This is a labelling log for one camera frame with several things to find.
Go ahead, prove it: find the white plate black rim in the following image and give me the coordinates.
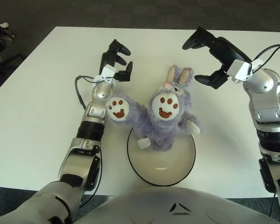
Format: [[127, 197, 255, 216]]
[[126, 127, 196, 187]]

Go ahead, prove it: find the purple plush bunny doll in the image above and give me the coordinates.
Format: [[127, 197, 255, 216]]
[[105, 64, 205, 152]]

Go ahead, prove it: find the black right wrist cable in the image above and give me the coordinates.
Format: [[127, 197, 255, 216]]
[[248, 43, 280, 95]]

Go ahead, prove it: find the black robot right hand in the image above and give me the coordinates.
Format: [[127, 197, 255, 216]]
[[182, 27, 252, 90]]

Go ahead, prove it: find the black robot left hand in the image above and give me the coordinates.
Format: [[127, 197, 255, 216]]
[[99, 39, 133, 82]]

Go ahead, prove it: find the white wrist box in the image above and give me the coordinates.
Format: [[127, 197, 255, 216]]
[[101, 66, 117, 81], [226, 59, 250, 82]]

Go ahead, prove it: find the dark bag pile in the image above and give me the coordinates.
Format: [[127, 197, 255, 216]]
[[0, 11, 23, 77]]

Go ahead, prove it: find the grey robot torso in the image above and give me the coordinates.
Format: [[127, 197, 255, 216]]
[[79, 186, 280, 224]]

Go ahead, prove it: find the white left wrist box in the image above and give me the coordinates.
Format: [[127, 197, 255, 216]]
[[101, 66, 117, 81]]

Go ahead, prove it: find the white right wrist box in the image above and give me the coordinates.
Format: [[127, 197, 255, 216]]
[[226, 59, 250, 82]]

